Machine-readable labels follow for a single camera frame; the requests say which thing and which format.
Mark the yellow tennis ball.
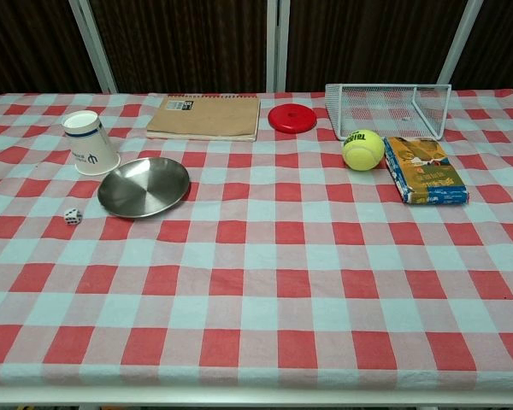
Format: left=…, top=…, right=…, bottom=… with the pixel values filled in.
left=341, top=129, right=386, bottom=172

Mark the round steel plate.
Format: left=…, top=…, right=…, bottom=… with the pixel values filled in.
left=97, top=156, right=192, bottom=220

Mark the white paper cup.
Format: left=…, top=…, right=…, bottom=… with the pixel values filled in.
left=61, top=110, right=121, bottom=176

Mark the red white checkered tablecloth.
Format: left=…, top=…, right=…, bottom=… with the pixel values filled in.
left=0, top=88, right=513, bottom=390

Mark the white wire mesh basket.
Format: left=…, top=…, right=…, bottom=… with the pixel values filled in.
left=325, top=83, right=452, bottom=142

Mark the brown spiral notebook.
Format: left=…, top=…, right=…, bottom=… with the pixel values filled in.
left=145, top=94, right=262, bottom=143

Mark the white metal frame post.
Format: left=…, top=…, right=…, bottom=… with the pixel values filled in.
left=435, top=0, right=484, bottom=86
left=265, top=0, right=291, bottom=93
left=68, top=0, right=119, bottom=95

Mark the blue and yellow box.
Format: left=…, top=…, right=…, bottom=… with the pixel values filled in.
left=383, top=136, right=470, bottom=205

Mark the red round disc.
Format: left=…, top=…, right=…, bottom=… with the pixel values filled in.
left=268, top=103, right=318, bottom=133

